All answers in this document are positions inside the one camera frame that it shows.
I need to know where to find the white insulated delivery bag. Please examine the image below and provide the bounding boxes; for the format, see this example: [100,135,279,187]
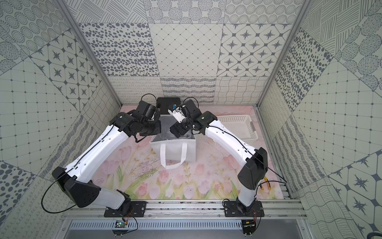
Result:
[149,115,197,170]

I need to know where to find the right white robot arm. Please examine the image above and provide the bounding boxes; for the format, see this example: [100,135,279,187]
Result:
[168,100,268,208]

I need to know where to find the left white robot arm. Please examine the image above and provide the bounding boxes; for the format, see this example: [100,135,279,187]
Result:
[52,101,161,214]

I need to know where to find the black plastic case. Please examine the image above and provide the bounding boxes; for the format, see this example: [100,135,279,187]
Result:
[157,97,181,115]

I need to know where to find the white perforated plastic basket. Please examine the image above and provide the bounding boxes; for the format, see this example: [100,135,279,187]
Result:
[217,115,258,144]

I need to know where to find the floral pink table mat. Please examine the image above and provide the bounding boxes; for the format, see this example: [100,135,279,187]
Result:
[89,104,284,201]

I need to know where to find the green circuit board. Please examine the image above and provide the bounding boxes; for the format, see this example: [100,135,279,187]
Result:
[114,221,126,229]

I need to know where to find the black controller box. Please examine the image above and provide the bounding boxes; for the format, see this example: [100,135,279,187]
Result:
[241,220,257,236]

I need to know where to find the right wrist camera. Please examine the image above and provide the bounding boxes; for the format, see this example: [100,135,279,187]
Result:
[168,104,186,123]

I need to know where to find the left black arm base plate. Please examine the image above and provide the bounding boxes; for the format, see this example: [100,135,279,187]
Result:
[104,201,147,218]

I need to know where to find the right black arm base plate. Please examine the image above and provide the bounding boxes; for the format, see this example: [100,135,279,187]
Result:
[222,200,265,217]

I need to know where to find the yellow handled pliers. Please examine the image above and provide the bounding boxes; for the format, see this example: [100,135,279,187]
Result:
[258,176,272,191]

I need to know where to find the aluminium rail frame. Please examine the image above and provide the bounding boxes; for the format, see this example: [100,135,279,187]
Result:
[61,187,307,235]

